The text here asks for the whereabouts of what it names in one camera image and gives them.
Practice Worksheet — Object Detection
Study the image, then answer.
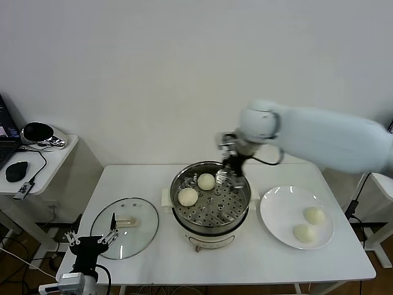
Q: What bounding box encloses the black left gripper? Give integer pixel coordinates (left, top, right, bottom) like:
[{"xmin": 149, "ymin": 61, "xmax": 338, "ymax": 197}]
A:
[{"xmin": 63, "ymin": 213, "xmax": 119, "ymax": 277}]

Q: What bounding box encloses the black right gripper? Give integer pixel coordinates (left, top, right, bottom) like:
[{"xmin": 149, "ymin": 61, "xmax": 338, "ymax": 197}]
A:
[{"xmin": 221, "ymin": 152, "xmax": 248, "ymax": 179}]

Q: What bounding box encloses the white steamed baozi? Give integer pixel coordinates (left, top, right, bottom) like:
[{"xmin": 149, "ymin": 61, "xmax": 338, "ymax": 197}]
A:
[
  {"xmin": 177, "ymin": 187, "xmax": 199, "ymax": 207},
  {"xmin": 294, "ymin": 223, "xmax": 317, "ymax": 243},
  {"xmin": 303, "ymin": 206, "xmax": 325, "ymax": 225},
  {"xmin": 197, "ymin": 173, "xmax": 216, "ymax": 191}
]

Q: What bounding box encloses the round glass pot lid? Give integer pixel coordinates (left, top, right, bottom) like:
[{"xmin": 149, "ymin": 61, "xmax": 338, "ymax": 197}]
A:
[{"xmin": 90, "ymin": 197, "xmax": 160, "ymax": 261}]

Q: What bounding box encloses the perforated steel steamer basket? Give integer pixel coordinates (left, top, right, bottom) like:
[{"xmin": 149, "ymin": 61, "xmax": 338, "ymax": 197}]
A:
[{"xmin": 170, "ymin": 161, "xmax": 251, "ymax": 235}]

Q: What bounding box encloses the round white plate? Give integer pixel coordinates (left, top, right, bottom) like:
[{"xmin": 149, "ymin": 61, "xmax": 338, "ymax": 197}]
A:
[{"xmin": 259, "ymin": 185, "xmax": 335, "ymax": 250}]

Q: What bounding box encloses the cream electric cooker base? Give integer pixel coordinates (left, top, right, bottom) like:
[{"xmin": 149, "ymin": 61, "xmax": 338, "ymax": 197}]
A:
[{"xmin": 160, "ymin": 183, "xmax": 259, "ymax": 253}]

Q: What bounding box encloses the grey usb hub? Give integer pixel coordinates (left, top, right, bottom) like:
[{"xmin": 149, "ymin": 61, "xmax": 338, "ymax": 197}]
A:
[{"xmin": 12, "ymin": 181, "xmax": 35, "ymax": 201}]

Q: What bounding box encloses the black computer mouse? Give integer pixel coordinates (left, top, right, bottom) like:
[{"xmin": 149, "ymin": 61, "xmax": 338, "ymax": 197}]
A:
[{"xmin": 5, "ymin": 161, "xmax": 29, "ymax": 184}]

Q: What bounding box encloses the chrome and black headset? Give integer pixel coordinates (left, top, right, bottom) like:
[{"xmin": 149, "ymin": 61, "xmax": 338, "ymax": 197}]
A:
[{"xmin": 20, "ymin": 121, "xmax": 69, "ymax": 151}]

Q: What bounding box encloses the black power adapter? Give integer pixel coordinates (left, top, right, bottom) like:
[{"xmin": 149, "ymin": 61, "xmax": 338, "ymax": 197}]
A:
[{"xmin": 344, "ymin": 199, "xmax": 359, "ymax": 219}]

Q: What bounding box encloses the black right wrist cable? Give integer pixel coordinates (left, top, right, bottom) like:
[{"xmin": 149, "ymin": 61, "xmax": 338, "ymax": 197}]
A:
[{"xmin": 250, "ymin": 147, "xmax": 285, "ymax": 167}]

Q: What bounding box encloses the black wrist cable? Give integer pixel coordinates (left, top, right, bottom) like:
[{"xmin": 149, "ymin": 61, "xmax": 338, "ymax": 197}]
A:
[
  {"xmin": 95, "ymin": 265, "xmax": 113, "ymax": 295},
  {"xmin": 250, "ymin": 147, "xmax": 285, "ymax": 167}
]

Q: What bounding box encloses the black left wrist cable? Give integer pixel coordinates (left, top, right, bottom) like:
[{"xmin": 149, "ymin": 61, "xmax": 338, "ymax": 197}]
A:
[{"xmin": 95, "ymin": 265, "xmax": 113, "ymax": 295}]

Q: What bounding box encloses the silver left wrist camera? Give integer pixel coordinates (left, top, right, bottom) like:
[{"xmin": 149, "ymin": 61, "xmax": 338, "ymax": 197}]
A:
[{"xmin": 38, "ymin": 272, "xmax": 85, "ymax": 295}]

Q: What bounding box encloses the white floor cable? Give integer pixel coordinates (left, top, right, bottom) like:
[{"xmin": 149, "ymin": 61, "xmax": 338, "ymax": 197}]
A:
[{"xmin": 0, "ymin": 247, "xmax": 59, "ymax": 280}]

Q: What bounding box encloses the black floor cable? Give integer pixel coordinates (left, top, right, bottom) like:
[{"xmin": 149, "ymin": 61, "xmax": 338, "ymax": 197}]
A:
[{"xmin": 0, "ymin": 227, "xmax": 31, "ymax": 283}]

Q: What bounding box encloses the thin black cable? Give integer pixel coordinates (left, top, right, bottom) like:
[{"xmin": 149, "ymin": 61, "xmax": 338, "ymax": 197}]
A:
[{"xmin": 17, "ymin": 146, "xmax": 49, "ymax": 185}]

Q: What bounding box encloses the grey white cable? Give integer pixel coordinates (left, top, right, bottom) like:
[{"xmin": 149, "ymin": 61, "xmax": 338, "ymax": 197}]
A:
[{"xmin": 352, "ymin": 171, "xmax": 372, "ymax": 203}]

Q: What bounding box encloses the black hanging cable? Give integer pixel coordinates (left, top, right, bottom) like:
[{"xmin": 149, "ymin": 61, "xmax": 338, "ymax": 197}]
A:
[{"xmin": 349, "ymin": 214, "xmax": 369, "ymax": 250}]

